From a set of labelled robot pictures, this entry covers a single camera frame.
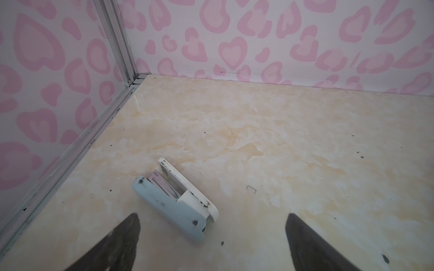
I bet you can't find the aluminium vertical corner post left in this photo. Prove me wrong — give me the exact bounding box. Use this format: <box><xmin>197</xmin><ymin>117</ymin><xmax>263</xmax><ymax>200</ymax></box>
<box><xmin>92</xmin><ymin>0</ymin><xmax>139</xmax><ymax>86</ymax></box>

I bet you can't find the aluminium floor rail left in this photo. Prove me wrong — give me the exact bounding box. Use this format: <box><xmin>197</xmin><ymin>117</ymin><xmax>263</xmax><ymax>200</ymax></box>
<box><xmin>1</xmin><ymin>72</ymin><xmax>150</xmax><ymax>259</ymax></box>

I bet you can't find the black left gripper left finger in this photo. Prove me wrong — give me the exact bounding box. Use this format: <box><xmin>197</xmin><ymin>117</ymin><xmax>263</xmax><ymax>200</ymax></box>
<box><xmin>67</xmin><ymin>213</ymin><xmax>141</xmax><ymax>271</ymax></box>

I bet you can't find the light blue white stapler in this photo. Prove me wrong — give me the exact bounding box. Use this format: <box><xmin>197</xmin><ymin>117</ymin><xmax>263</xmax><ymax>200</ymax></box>
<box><xmin>132</xmin><ymin>158</ymin><xmax>219</xmax><ymax>243</ymax></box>

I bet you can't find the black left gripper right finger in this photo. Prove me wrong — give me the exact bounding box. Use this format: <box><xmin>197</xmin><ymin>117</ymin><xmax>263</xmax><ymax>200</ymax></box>
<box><xmin>285</xmin><ymin>213</ymin><xmax>359</xmax><ymax>271</ymax></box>

